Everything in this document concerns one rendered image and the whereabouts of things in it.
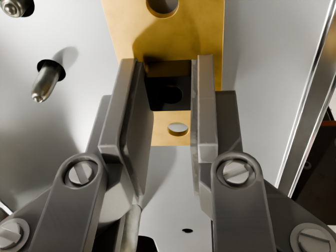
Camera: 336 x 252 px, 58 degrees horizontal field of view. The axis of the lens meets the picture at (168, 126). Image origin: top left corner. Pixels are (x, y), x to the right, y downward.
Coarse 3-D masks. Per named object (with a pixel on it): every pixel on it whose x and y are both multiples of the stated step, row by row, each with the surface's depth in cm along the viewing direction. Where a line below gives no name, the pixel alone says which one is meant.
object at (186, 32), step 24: (120, 0) 9; (144, 0) 9; (192, 0) 9; (216, 0) 9; (120, 24) 10; (144, 24) 10; (168, 24) 10; (192, 24) 10; (216, 24) 10; (120, 48) 11; (144, 48) 11; (168, 48) 11; (192, 48) 10; (216, 48) 10; (168, 72) 10; (216, 72) 11; (168, 96) 12; (168, 120) 13; (168, 144) 15
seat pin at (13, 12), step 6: (0, 0) 10; (6, 0) 10; (12, 0) 10; (18, 0) 10; (24, 0) 10; (30, 0) 11; (0, 6) 10; (6, 6) 10; (12, 6) 10; (18, 6) 10; (24, 6) 10; (6, 12) 10; (12, 12) 10; (18, 12) 10
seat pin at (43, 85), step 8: (48, 64) 12; (56, 64) 12; (40, 72) 12; (48, 72) 12; (56, 72) 12; (40, 80) 12; (48, 80) 12; (56, 80) 12; (32, 88) 12; (40, 88) 11; (48, 88) 12; (32, 96) 11; (40, 96) 11; (48, 96) 12
